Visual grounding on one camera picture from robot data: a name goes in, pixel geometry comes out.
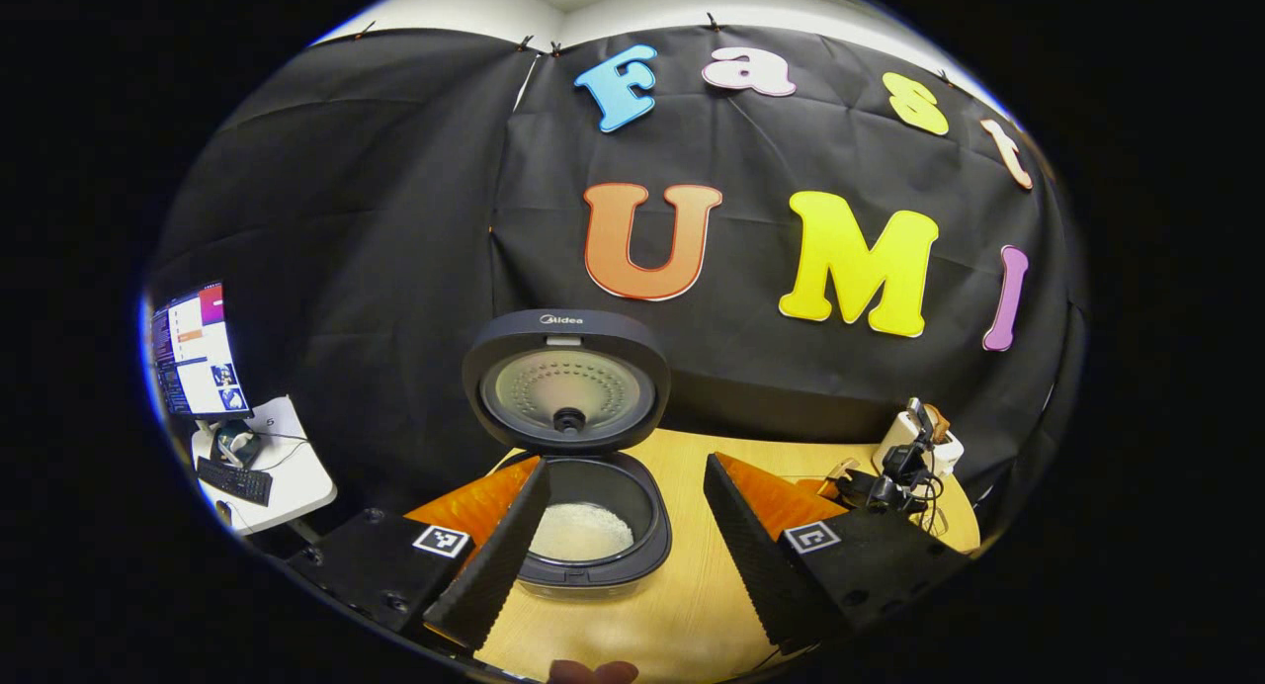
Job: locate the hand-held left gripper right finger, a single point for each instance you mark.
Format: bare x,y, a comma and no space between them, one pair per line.
756,565

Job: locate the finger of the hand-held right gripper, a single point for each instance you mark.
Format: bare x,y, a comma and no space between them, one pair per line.
848,488

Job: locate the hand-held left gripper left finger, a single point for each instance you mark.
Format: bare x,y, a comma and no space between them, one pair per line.
494,565

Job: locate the wooden spoon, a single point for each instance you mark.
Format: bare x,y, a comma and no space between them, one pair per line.
845,467

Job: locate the white rice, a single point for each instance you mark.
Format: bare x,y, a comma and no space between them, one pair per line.
581,533

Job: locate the dark grey rice cooker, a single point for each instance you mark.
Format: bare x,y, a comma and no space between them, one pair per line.
563,333

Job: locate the white toaster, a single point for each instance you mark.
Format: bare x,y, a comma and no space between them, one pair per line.
894,432

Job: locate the toasted bread slice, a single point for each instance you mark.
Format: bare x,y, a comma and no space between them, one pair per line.
939,424

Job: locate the white side table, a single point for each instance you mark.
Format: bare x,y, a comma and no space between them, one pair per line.
296,471

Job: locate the black keyboard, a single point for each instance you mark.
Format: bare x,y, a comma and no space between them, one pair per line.
234,481

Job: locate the black computer mouse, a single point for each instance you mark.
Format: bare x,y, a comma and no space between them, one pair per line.
223,513

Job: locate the dark teal object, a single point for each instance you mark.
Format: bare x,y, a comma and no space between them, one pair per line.
235,442

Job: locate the black backdrop cloth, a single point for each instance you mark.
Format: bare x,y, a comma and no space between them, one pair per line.
395,219

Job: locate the computer monitor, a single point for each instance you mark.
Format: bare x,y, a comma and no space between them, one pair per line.
198,353

